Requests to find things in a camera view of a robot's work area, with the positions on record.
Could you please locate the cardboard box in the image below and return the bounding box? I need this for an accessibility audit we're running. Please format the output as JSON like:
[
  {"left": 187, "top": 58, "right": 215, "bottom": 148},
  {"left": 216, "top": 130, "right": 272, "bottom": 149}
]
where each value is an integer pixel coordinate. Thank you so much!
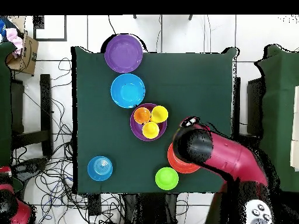
[{"left": 5, "top": 16, "right": 40, "bottom": 76}]

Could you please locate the dark green tablecloth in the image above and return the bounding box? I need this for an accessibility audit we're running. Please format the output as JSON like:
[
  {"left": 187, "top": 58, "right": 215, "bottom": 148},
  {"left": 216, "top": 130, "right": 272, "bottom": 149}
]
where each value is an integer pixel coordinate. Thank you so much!
[{"left": 71, "top": 45, "right": 239, "bottom": 195}]

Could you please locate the tangle of black cables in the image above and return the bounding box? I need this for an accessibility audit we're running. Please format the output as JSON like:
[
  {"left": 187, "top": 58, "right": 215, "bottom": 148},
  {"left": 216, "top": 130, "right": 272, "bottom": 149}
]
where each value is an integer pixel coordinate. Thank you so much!
[{"left": 10, "top": 57, "right": 126, "bottom": 224}]

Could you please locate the blue item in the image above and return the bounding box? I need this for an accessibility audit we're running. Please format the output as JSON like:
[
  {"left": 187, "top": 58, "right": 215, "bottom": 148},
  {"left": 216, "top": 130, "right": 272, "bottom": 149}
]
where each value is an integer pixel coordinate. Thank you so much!
[{"left": 0, "top": 18, "right": 10, "bottom": 43}]

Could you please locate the orange stepped cup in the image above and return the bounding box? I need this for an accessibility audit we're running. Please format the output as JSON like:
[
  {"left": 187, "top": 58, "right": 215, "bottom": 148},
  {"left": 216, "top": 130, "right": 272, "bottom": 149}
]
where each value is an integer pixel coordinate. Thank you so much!
[{"left": 133, "top": 106, "right": 151, "bottom": 125}]

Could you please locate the yellow stepped cup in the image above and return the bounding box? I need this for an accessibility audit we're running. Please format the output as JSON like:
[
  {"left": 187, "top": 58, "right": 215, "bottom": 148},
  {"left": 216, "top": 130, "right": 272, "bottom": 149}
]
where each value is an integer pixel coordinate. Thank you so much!
[{"left": 141, "top": 121, "right": 161, "bottom": 140}]

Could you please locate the black cabinet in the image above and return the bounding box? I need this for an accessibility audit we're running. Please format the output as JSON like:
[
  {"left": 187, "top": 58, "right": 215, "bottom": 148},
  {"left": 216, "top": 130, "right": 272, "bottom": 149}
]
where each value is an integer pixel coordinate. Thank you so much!
[{"left": 246, "top": 78, "right": 266, "bottom": 137}]

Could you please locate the yellow smooth cup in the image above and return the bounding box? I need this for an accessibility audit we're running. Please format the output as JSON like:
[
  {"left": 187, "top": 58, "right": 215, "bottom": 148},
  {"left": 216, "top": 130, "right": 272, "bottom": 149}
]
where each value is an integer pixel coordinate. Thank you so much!
[{"left": 150, "top": 105, "right": 169, "bottom": 124}]

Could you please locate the orange large bowl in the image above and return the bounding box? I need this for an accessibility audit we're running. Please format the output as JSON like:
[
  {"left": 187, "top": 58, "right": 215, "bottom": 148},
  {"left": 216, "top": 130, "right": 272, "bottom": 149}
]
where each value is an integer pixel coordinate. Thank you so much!
[{"left": 167, "top": 142, "right": 201, "bottom": 174}]

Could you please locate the blue small bowl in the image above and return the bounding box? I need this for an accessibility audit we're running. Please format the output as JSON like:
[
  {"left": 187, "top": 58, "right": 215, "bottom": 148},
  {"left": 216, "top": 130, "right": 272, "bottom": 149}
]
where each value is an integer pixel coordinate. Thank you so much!
[{"left": 86, "top": 155, "right": 114, "bottom": 182}]

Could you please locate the pink cloth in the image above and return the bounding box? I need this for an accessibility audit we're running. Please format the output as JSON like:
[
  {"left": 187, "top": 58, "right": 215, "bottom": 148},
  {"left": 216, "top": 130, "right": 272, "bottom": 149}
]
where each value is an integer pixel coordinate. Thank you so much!
[{"left": 5, "top": 27, "right": 24, "bottom": 59}]

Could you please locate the black chair base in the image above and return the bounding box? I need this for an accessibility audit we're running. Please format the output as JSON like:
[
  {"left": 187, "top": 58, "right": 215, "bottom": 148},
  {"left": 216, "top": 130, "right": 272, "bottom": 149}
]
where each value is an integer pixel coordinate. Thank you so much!
[{"left": 10, "top": 157, "right": 48, "bottom": 185}]

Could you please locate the green small bowl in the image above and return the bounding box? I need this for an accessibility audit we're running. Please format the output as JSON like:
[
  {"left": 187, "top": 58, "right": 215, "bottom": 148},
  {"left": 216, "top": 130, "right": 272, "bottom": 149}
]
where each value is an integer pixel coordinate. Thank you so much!
[{"left": 155, "top": 167, "right": 180, "bottom": 191}]

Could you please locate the black square frame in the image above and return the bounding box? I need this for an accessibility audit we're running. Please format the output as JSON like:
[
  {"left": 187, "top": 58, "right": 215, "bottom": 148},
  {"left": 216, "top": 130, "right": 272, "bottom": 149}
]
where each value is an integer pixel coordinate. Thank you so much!
[{"left": 32, "top": 15, "right": 68, "bottom": 42}]

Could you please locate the black metal stand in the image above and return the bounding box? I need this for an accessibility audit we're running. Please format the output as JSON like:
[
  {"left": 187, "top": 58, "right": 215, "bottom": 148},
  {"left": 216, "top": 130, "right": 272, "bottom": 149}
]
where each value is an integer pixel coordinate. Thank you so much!
[{"left": 10, "top": 73, "right": 54, "bottom": 158}]

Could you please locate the black power strip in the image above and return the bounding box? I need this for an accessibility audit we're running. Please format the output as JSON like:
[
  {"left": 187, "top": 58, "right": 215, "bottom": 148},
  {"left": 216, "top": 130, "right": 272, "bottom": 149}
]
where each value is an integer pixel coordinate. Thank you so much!
[{"left": 88, "top": 193, "right": 102, "bottom": 216}]

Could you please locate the blue large bowl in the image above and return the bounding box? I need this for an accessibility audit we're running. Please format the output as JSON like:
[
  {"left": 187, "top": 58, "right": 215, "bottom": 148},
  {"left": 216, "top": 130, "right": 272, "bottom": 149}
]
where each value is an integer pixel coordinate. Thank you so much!
[{"left": 110, "top": 73, "right": 146, "bottom": 109}]

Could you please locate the green cloth covered table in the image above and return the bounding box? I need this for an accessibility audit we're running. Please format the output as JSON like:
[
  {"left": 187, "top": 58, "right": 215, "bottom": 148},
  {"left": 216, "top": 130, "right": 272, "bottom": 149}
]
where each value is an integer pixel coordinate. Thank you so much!
[
  {"left": 0, "top": 41, "right": 24, "bottom": 192},
  {"left": 253, "top": 44, "right": 299, "bottom": 193}
]

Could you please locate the black cable with connector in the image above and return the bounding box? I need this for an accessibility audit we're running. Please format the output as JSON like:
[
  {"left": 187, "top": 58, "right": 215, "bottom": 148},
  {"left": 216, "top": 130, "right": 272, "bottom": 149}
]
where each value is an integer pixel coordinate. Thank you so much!
[{"left": 107, "top": 15, "right": 117, "bottom": 36}]

